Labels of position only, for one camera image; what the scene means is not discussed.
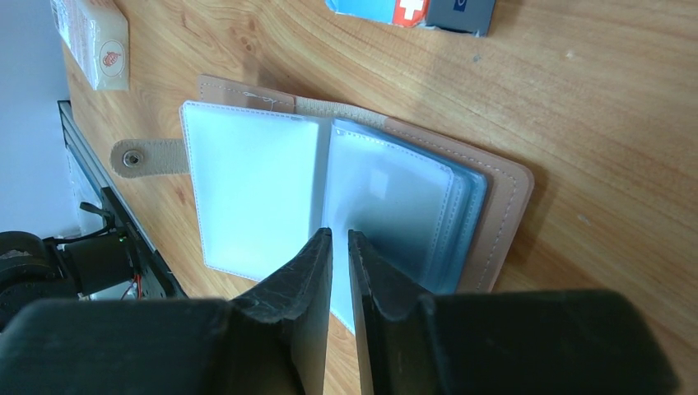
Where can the pink leather card holder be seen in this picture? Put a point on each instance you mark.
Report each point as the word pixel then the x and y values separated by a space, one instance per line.
pixel 268 169

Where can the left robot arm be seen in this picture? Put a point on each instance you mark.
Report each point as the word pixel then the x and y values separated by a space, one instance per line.
pixel 33 268

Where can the blue toothpaste box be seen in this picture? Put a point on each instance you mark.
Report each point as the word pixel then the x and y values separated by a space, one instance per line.
pixel 471 17

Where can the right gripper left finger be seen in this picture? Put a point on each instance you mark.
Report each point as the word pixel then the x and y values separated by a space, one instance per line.
pixel 272 339

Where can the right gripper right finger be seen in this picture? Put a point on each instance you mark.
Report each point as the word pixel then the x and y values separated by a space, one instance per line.
pixel 411 341

